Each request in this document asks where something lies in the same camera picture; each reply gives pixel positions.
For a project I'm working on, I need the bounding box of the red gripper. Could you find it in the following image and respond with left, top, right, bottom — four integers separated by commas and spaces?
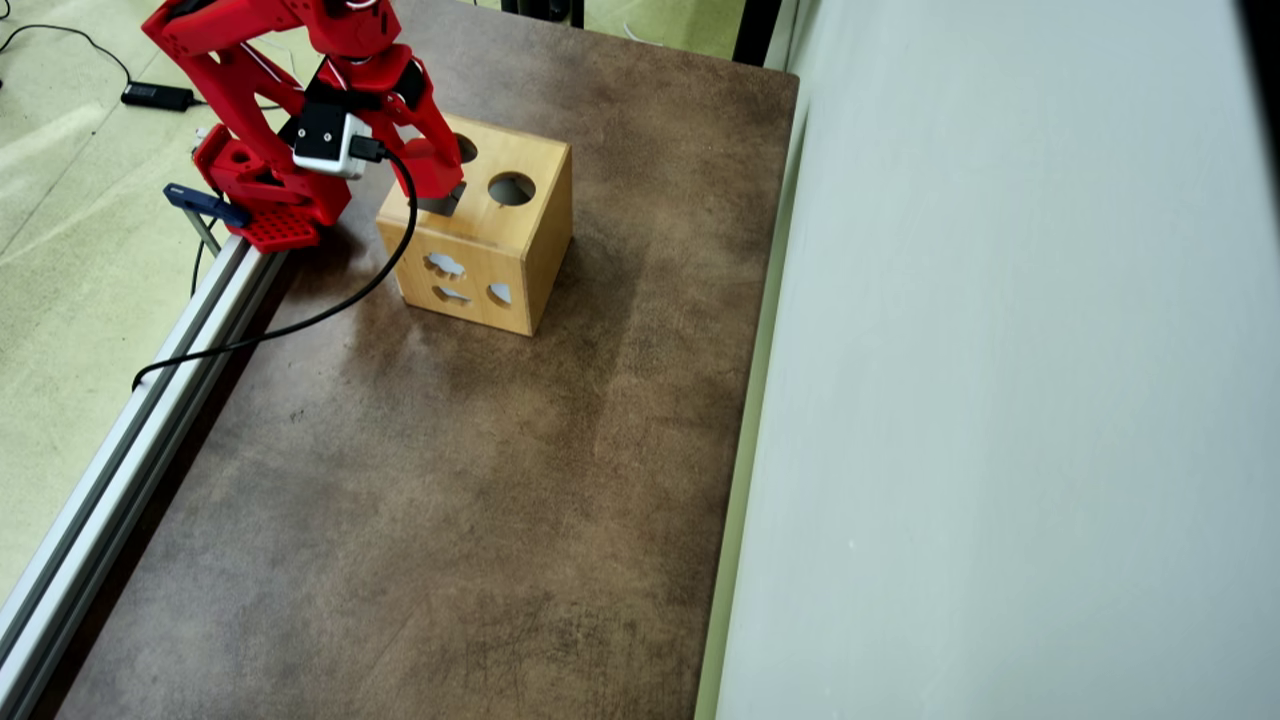
303, 44, 468, 194

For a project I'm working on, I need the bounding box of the red cube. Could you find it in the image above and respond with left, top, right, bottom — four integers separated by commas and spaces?
398, 140, 453, 202

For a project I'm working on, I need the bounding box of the red robot base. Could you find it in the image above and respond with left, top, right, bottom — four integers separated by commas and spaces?
192, 125, 353, 253

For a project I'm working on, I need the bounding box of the wooden shape sorter box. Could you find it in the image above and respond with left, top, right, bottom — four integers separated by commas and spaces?
376, 113, 574, 337

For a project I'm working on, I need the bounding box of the black floor object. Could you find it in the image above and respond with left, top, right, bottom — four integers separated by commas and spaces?
500, 0, 586, 23

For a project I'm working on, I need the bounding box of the blue clamp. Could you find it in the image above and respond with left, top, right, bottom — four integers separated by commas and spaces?
163, 183, 251, 256

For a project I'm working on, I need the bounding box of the black power adapter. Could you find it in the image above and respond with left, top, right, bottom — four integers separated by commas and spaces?
121, 82, 195, 112

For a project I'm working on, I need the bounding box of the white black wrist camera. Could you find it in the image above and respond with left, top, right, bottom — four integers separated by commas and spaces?
292, 100, 374, 181

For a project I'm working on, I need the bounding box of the black camera cable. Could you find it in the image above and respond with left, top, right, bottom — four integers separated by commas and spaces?
132, 137, 419, 391

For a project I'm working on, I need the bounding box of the black adapter cable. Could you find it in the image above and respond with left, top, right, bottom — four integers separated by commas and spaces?
0, 22, 136, 91

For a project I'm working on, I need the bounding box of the black metal post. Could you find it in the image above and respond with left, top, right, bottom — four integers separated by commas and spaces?
733, 0, 783, 67

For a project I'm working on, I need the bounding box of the aluminium profile rail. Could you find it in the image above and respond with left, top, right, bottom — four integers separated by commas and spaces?
0, 232, 291, 720

